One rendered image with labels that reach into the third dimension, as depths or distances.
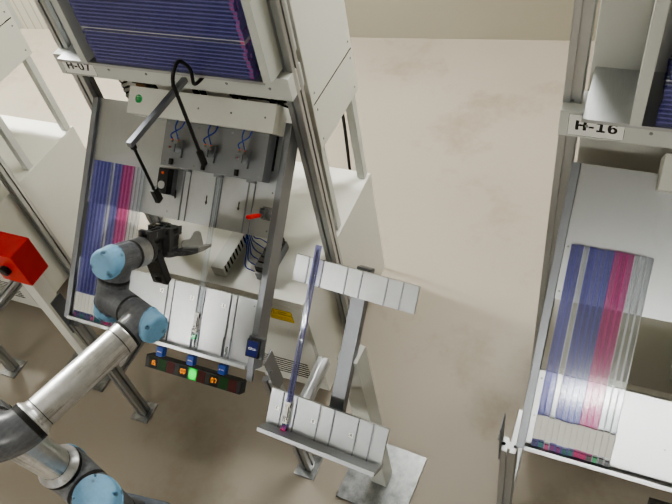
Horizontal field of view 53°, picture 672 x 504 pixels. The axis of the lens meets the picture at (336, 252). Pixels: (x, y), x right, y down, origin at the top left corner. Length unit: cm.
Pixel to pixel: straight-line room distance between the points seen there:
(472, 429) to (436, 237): 97
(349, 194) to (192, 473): 120
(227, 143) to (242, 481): 129
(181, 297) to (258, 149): 52
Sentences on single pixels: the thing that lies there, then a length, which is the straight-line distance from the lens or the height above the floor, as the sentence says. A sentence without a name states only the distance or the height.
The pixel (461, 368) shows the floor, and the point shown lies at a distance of 275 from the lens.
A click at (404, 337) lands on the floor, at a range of 284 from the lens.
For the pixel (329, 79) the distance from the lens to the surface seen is 212.
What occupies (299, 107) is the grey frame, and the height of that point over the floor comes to 127.
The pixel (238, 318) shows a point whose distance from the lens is 200.
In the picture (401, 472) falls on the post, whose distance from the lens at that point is 255.
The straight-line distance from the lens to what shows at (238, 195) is 199.
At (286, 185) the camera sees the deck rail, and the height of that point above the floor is 107.
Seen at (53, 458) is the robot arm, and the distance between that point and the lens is 190.
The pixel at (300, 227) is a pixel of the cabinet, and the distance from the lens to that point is 244.
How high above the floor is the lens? 235
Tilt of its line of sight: 48 degrees down
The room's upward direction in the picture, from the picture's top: 13 degrees counter-clockwise
